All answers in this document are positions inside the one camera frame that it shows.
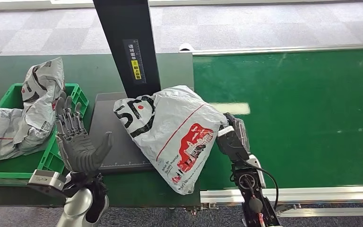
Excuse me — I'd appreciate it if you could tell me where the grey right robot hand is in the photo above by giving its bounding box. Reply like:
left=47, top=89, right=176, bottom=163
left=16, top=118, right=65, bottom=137
left=215, top=112, right=251, bottom=163

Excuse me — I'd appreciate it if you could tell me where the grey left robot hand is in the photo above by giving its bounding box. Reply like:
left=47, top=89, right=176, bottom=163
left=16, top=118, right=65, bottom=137
left=54, top=91, right=114, bottom=175

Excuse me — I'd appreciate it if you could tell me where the white package with red print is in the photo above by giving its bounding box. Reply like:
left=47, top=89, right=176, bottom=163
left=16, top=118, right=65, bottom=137
left=113, top=85, right=229, bottom=196

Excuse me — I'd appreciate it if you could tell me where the black weighing platform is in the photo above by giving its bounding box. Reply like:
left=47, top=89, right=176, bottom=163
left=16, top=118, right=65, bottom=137
left=88, top=91, right=155, bottom=175

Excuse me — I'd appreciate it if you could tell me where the green plastic basket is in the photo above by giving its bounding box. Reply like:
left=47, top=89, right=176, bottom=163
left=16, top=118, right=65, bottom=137
left=0, top=83, right=89, bottom=188

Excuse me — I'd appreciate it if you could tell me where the crumpled grey package with logo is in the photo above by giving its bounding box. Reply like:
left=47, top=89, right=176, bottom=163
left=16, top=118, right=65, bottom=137
left=13, top=57, right=65, bottom=153

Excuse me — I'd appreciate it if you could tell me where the green conveyor belt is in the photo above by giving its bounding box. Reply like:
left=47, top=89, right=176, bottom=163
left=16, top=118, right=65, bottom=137
left=192, top=48, right=363, bottom=191

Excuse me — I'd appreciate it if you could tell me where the black scale column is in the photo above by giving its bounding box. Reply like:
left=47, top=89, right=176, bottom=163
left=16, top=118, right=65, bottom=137
left=93, top=0, right=163, bottom=99

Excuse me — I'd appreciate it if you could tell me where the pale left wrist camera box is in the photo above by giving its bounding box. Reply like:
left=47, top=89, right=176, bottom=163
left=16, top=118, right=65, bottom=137
left=27, top=169, right=67, bottom=198

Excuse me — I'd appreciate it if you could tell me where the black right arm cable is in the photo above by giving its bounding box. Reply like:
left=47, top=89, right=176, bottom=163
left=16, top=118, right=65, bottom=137
left=236, top=152, right=280, bottom=211

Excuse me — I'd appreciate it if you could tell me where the aluminium conveyor side rail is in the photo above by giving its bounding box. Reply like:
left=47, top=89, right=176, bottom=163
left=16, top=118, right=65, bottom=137
left=191, top=43, right=363, bottom=56
left=199, top=185, right=363, bottom=205

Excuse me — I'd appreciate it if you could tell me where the aluminium lower frame rail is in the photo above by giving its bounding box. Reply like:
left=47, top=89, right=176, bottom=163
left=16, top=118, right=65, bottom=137
left=277, top=207, right=363, bottom=218

